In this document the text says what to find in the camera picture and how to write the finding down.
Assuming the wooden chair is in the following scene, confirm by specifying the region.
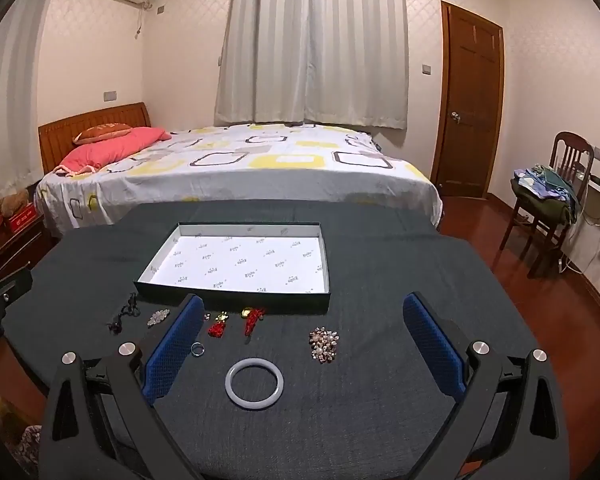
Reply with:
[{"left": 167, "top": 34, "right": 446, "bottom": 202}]
[{"left": 499, "top": 131, "right": 595, "bottom": 278}]

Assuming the orange red cushion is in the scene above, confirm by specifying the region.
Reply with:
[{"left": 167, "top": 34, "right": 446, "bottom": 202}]
[{"left": 73, "top": 123, "right": 133, "bottom": 146}]

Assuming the shallow green jewelry box tray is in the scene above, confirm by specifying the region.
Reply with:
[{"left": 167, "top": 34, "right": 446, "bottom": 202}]
[{"left": 132, "top": 222, "right": 332, "bottom": 317}]

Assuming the red knot charm gold ornament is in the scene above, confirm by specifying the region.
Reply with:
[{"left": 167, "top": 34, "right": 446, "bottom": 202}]
[
  {"left": 240, "top": 306, "right": 267, "bottom": 345},
  {"left": 208, "top": 311, "right": 230, "bottom": 339}
]

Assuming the pink pillow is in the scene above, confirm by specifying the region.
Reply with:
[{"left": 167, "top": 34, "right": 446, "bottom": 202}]
[{"left": 55, "top": 126, "right": 173, "bottom": 177}]

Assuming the white jade bangle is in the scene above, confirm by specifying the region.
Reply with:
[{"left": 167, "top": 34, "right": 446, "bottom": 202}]
[{"left": 224, "top": 357, "right": 284, "bottom": 408}]

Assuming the white window curtain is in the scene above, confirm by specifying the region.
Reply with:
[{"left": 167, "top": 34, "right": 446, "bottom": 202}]
[{"left": 214, "top": 0, "right": 410, "bottom": 132}]

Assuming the pale side curtain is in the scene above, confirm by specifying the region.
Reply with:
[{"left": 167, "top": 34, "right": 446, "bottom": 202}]
[{"left": 0, "top": 0, "right": 48, "bottom": 206}]

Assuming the pile of clothes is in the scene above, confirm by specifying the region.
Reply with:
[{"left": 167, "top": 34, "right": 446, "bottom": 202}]
[{"left": 510, "top": 162, "right": 581, "bottom": 226}]

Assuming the wooden nightstand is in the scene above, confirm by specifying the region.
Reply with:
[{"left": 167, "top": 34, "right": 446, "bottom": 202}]
[{"left": 0, "top": 212, "right": 56, "bottom": 281}]

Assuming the brown wooden door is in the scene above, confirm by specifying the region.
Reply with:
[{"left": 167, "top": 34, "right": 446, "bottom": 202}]
[{"left": 430, "top": 0, "right": 506, "bottom": 200}]

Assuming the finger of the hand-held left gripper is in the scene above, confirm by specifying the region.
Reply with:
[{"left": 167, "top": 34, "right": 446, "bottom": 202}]
[{"left": 0, "top": 264, "right": 33, "bottom": 311}]

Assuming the wooden headboard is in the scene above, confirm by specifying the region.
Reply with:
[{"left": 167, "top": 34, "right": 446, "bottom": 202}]
[{"left": 38, "top": 102, "right": 153, "bottom": 176}]

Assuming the red gift box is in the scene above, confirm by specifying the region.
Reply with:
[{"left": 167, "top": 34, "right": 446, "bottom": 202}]
[{"left": 2, "top": 203, "right": 42, "bottom": 233}]

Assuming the dark table cloth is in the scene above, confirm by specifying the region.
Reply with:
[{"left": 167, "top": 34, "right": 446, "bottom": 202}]
[{"left": 2, "top": 199, "right": 548, "bottom": 480}]

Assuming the bed with patterned sheet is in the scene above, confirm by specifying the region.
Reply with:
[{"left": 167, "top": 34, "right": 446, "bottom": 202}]
[{"left": 34, "top": 124, "right": 443, "bottom": 238}]

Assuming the brown plush toy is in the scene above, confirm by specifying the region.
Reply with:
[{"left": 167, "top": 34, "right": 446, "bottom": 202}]
[{"left": 0, "top": 193, "right": 31, "bottom": 218}]

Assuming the air conditioner cord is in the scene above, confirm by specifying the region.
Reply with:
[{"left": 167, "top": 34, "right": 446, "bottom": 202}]
[{"left": 134, "top": 0, "right": 149, "bottom": 39}]

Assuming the white side desk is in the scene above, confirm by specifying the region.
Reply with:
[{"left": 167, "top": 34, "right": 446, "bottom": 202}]
[{"left": 562, "top": 175, "right": 600, "bottom": 273}]

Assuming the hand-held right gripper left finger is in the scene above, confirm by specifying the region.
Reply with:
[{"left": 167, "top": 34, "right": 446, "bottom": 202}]
[{"left": 39, "top": 293, "right": 206, "bottom": 480}]

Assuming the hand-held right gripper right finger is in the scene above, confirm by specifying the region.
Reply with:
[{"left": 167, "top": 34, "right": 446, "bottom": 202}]
[{"left": 402, "top": 291, "right": 571, "bottom": 480}]

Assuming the pearl cluster brooch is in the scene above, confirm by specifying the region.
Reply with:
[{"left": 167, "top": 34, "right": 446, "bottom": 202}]
[{"left": 308, "top": 326, "right": 340, "bottom": 364}]

